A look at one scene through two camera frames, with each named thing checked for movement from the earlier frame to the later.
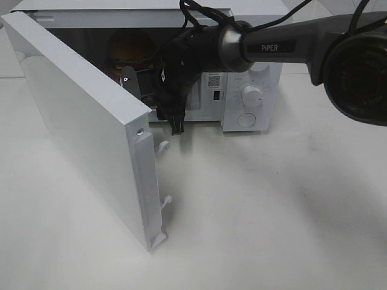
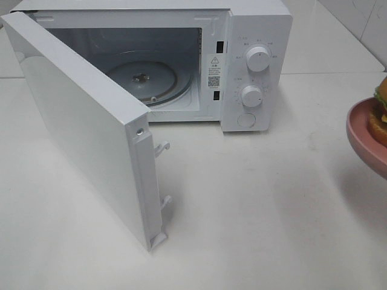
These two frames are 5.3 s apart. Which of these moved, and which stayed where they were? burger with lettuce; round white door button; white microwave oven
Moved: burger with lettuce
Stayed: round white door button; white microwave oven
